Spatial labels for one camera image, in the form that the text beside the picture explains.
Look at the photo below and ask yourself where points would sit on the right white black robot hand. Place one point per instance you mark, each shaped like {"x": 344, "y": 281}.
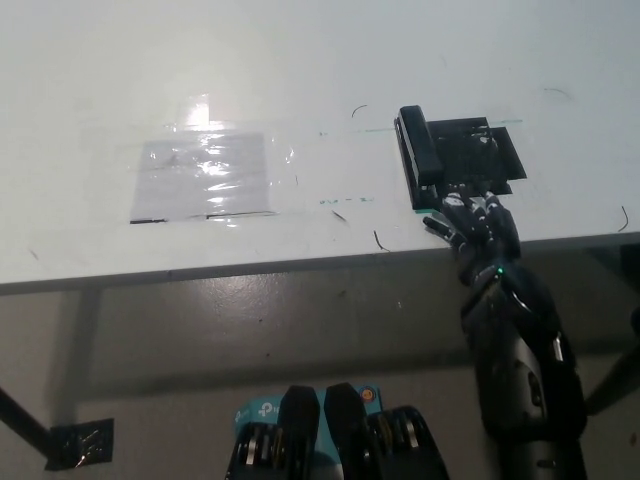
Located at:
{"x": 482, "y": 235}

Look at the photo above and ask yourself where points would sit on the black desk stapler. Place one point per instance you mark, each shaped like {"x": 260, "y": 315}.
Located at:
{"x": 420, "y": 147}

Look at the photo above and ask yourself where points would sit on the black tape mark patch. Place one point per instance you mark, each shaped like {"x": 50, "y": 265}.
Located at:
{"x": 475, "y": 150}

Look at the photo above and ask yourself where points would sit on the small green tape piece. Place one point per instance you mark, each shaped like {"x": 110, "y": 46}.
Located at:
{"x": 422, "y": 210}

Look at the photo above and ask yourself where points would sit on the black slanted table leg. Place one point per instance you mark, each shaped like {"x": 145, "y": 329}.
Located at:
{"x": 612, "y": 382}
{"x": 22, "y": 417}

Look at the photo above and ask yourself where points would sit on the teal router box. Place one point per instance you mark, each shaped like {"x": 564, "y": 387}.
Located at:
{"x": 260, "y": 411}

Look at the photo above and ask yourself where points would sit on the clear plastic tape film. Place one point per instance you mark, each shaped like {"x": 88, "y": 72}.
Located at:
{"x": 200, "y": 120}

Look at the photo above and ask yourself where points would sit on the clear plastic taped sheet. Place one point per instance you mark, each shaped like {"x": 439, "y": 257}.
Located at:
{"x": 165, "y": 185}

